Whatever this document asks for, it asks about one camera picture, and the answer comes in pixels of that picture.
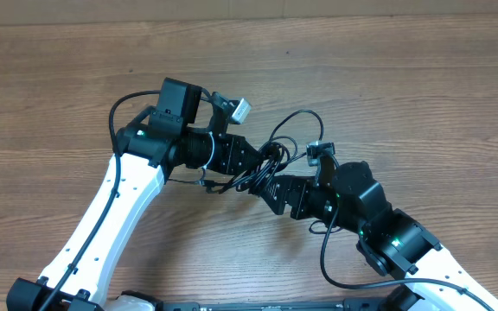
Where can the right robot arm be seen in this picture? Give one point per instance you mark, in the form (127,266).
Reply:
(423,272)

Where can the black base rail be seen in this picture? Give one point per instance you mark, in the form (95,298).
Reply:
(348,304)

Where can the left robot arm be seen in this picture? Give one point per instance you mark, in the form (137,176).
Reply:
(187,126)

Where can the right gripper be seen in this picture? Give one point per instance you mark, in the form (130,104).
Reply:
(300,187)

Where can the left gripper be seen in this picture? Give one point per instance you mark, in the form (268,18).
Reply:
(233,145)

